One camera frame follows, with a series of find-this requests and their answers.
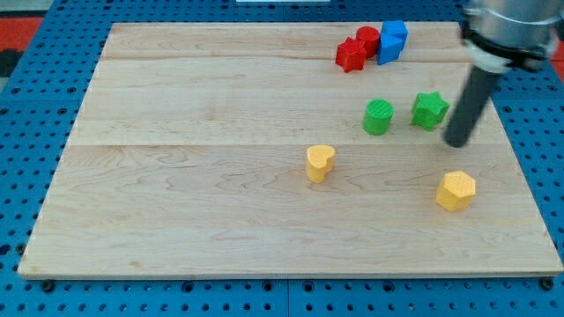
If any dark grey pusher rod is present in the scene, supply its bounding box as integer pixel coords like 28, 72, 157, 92
442, 66, 501, 148

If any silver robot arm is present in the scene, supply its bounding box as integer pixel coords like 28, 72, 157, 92
461, 0, 563, 74

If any yellow heart block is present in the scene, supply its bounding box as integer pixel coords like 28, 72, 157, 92
306, 144, 336, 183

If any wooden board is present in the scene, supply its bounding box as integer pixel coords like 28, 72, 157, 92
18, 22, 563, 280

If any green cylinder block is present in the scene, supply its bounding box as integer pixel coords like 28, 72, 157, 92
362, 99, 394, 136

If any red star block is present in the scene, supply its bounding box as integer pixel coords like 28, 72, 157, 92
335, 37, 367, 73

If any red cylinder block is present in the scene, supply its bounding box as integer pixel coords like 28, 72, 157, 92
356, 26, 380, 59

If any green star block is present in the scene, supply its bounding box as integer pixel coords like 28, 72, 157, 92
411, 92, 450, 131

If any blue triangle block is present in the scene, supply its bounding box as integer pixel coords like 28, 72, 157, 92
376, 33, 404, 65

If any yellow hexagon block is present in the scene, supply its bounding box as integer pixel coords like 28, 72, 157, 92
435, 171, 477, 211

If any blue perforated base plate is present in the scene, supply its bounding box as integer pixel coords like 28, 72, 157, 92
1, 0, 563, 316

